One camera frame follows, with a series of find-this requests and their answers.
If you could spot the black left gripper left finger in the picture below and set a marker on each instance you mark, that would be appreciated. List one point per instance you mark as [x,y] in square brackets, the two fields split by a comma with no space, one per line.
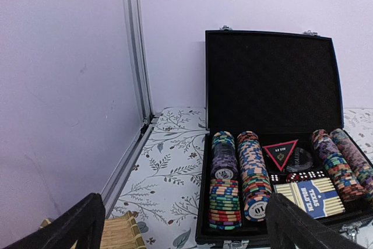
[81,227]

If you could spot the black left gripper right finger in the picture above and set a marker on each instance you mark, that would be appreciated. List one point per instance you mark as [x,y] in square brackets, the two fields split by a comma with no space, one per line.
[290,227]

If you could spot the blue texas holdem card box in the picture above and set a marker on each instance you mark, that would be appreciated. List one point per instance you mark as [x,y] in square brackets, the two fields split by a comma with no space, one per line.
[317,197]

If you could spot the woven bamboo tray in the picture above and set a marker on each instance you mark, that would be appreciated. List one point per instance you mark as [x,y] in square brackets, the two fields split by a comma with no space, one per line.
[122,232]

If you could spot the red dice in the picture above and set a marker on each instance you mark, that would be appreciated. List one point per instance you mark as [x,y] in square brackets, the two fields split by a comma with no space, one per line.
[298,177]

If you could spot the black dice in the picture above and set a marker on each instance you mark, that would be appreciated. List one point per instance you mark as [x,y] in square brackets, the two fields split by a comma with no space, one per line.
[275,179]

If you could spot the chip row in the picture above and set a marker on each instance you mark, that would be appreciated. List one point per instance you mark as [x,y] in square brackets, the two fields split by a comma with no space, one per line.
[336,166]
[224,201]
[256,188]
[356,160]

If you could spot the far left chip row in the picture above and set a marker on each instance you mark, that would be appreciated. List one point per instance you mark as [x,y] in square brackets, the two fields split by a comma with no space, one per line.
[224,201]

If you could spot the black triangular all-in button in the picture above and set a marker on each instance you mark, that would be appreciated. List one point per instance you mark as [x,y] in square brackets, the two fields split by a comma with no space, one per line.
[281,152]

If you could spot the floral white tablecloth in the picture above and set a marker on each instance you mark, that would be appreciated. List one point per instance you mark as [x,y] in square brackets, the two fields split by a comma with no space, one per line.
[162,191]

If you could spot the far right chip row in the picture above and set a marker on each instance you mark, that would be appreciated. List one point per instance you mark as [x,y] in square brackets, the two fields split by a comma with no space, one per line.
[356,160]

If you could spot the black poker chip case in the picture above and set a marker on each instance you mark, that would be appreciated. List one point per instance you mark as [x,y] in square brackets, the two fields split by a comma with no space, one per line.
[282,87]

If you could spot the aluminium frame post left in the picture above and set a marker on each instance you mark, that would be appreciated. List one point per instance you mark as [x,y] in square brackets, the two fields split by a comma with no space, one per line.
[137,57]

